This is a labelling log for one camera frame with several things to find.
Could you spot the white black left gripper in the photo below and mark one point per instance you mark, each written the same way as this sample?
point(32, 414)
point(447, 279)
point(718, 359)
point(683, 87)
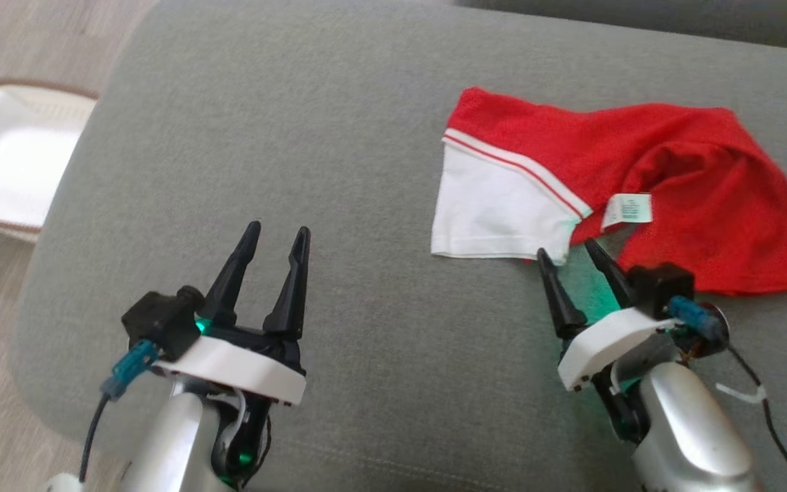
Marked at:
point(229, 365)

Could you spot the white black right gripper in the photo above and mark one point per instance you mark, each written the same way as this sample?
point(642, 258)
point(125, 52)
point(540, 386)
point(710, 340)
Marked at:
point(605, 342)

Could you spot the red mesh jersey white sleeves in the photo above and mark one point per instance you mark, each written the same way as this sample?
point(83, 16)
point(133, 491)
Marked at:
point(708, 184)

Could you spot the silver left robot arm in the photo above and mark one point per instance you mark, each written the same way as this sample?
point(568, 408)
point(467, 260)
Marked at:
point(175, 444)

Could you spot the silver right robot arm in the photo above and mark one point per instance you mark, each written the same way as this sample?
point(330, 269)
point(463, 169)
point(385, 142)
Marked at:
point(687, 430)

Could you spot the grey fabric sofa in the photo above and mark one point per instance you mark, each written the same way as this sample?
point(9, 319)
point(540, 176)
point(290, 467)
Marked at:
point(380, 205)

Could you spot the white laundry basket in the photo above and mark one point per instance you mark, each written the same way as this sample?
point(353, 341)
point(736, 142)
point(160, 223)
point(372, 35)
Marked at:
point(11, 157)

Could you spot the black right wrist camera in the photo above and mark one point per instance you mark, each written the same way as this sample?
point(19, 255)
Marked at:
point(663, 290)

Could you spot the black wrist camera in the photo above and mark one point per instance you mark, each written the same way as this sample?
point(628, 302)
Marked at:
point(663, 290)
point(161, 324)

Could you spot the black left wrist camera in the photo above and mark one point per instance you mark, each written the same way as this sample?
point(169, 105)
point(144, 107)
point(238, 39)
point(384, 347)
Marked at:
point(161, 324)

